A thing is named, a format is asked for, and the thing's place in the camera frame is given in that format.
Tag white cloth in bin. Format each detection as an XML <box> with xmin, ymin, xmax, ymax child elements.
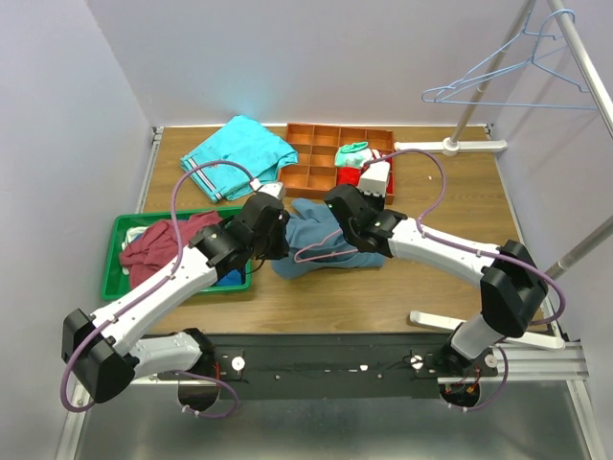
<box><xmin>119</xmin><ymin>226</ymin><xmax>148</xmax><ymax>276</ymax></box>

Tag maroon shirt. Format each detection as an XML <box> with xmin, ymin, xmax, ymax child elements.
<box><xmin>119</xmin><ymin>211</ymin><xmax>222</xmax><ymax>288</ymax></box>

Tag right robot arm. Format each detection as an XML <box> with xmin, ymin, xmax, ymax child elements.
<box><xmin>325</xmin><ymin>184</ymin><xmax>548</xmax><ymax>376</ymax></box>

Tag blue wire hanger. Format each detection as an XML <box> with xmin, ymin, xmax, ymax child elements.
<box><xmin>421</xmin><ymin>1</ymin><xmax>594</xmax><ymax>110</ymax></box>
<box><xmin>420</xmin><ymin>9</ymin><xmax>600</xmax><ymax>111</ymax></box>

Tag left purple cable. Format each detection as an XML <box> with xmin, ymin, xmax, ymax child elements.
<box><xmin>61</xmin><ymin>160</ymin><xmax>262</xmax><ymax>419</ymax></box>

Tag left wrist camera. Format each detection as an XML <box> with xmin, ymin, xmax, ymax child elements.
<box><xmin>257</xmin><ymin>181</ymin><xmax>285</xmax><ymax>200</ymax></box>

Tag red cloth in tray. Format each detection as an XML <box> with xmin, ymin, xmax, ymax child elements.
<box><xmin>336</xmin><ymin>167</ymin><xmax>362</xmax><ymax>187</ymax></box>

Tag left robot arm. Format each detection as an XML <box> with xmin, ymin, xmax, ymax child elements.
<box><xmin>61</xmin><ymin>192</ymin><xmax>289</xmax><ymax>403</ymax></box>

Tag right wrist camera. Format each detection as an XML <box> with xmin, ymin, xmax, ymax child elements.
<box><xmin>357</xmin><ymin>161</ymin><xmax>390</xmax><ymax>197</ymax></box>

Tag red white striped sock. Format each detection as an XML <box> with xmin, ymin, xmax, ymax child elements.
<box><xmin>371</xmin><ymin>149</ymin><xmax>392</xmax><ymax>163</ymax></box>

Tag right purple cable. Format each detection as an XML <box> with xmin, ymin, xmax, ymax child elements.
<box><xmin>363</xmin><ymin>148</ymin><xmax>569</xmax><ymax>413</ymax></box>

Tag pink wire hanger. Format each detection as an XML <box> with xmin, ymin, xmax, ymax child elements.
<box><xmin>292</xmin><ymin>228</ymin><xmax>359</xmax><ymax>264</ymax></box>

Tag metal clothes rack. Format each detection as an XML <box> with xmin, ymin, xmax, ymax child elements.
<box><xmin>393</xmin><ymin>0</ymin><xmax>613</xmax><ymax>351</ymax></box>

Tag green plastic bin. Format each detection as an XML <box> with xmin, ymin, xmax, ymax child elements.
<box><xmin>101</xmin><ymin>206</ymin><xmax>251</xmax><ymax>301</ymax></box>

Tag royal blue garment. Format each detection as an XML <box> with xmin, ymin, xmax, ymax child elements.
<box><xmin>216</xmin><ymin>269</ymin><xmax>244</xmax><ymax>288</ymax></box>

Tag orange compartment tray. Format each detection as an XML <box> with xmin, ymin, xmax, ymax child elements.
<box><xmin>280</xmin><ymin>124</ymin><xmax>395</xmax><ymax>200</ymax></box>

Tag turquoise folded shorts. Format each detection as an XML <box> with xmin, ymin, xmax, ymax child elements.
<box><xmin>180</xmin><ymin>115</ymin><xmax>298</xmax><ymax>203</ymax></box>

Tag purple cable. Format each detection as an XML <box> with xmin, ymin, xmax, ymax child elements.
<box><xmin>363</xmin><ymin>148</ymin><xmax>569</xmax><ymax>413</ymax></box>
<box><xmin>61</xmin><ymin>160</ymin><xmax>262</xmax><ymax>419</ymax></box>

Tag mint green sock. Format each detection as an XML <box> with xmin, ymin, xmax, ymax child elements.
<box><xmin>334</xmin><ymin>141</ymin><xmax>374</xmax><ymax>169</ymax></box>

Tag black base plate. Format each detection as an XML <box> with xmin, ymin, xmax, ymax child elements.
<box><xmin>157</xmin><ymin>333</ymin><xmax>499</xmax><ymax>402</ymax></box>

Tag blue tank top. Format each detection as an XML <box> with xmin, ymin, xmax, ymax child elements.
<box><xmin>272</xmin><ymin>198</ymin><xmax>385</xmax><ymax>280</ymax></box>

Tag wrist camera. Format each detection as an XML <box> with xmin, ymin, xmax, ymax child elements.
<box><xmin>357</xmin><ymin>161</ymin><xmax>390</xmax><ymax>197</ymax></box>
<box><xmin>257</xmin><ymin>181</ymin><xmax>285</xmax><ymax>200</ymax></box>

